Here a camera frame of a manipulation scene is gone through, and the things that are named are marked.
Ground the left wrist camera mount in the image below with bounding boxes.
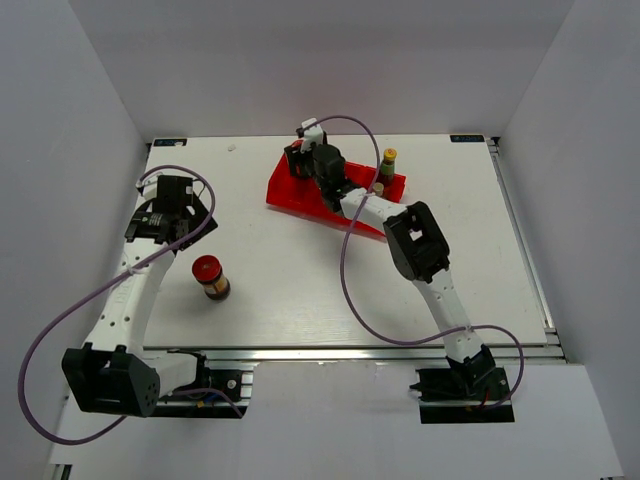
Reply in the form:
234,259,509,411
135,174,159,199

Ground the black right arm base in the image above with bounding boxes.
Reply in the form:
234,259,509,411
409,368,515,425

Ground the yellow cap sauce bottle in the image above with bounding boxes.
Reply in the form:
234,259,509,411
377,148,397,187

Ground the aluminium rail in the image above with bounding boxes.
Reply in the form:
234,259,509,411
487,137,563,351
142,344,566,369

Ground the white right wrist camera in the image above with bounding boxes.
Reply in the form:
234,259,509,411
296,117,326,152

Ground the aluminium front rail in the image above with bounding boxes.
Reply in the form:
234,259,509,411
142,344,566,369

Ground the red lid sauce jar front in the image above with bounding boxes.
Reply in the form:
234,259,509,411
289,140,313,179

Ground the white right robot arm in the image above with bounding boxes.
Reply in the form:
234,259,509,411
283,140,495,399

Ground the blue table corner label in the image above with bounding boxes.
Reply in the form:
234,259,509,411
449,134,485,143
152,138,187,148

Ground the blue table corner label right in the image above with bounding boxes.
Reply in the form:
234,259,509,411
449,134,485,143

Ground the red three-compartment plastic bin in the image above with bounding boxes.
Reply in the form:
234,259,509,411
266,153,406,237

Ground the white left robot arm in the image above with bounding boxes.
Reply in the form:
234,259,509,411
62,175,217,417

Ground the small yellow label bottle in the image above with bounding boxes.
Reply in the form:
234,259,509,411
373,182,384,197

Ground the red lid sauce jar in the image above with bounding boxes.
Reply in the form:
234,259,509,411
192,255,231,301
289,140,313,179

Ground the blue table corner label left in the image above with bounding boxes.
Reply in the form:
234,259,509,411
152,138,187,148

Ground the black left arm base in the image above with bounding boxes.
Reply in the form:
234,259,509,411
151,352,254,420

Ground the aluminium right side rail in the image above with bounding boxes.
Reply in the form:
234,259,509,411
487,137,563,351

